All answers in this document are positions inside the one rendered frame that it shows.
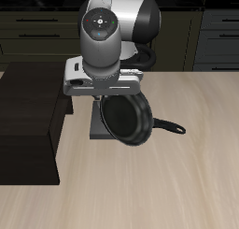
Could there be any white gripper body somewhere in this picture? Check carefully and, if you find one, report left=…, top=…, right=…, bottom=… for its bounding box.
left=63, top=68, right=145, bottom=97

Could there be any black frying pan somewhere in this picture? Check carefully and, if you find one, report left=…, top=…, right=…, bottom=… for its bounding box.
left=99, top=93, right=187, bottom=148

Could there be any dark grey stove plate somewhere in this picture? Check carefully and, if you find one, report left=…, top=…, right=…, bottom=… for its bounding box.
left=89, top=99, right=115, bottom=140

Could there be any dark wooden cabinet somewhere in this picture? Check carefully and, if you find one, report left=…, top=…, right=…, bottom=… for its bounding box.
left=0, top=61, right=75, bottom=186

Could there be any dark olive kitchen cupboard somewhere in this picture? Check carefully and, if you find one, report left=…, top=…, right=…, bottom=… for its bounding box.
left=0, top=8, right=204, bottom=73

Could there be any dark grey drawer cupboard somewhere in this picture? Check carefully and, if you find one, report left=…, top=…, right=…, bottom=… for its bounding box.
left=192, top=8, right=239, bottom=73

